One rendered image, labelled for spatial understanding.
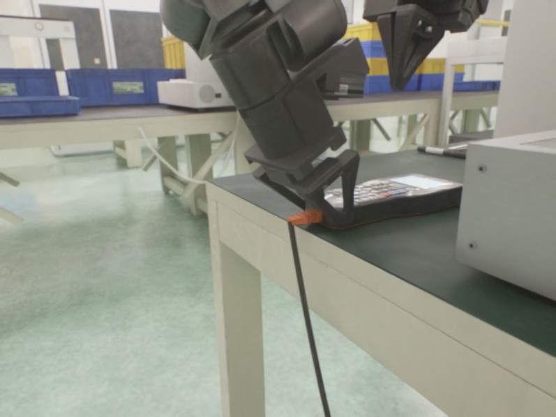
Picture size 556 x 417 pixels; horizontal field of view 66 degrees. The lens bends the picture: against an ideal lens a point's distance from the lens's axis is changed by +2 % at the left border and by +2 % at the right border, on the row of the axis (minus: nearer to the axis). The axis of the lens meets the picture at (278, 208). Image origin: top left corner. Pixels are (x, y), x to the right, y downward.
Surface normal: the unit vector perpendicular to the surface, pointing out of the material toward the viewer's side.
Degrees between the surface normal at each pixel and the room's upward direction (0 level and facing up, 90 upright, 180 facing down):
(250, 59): 100
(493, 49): 90
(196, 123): 90
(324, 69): 90
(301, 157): 30
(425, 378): 90
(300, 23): 67
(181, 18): 143
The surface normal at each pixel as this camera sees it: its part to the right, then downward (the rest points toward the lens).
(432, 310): -0.86, 0.17
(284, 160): -0.45, -0.74
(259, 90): 0.13, 0.50
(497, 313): -0.02, -0.96
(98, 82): 0.51, 0.25
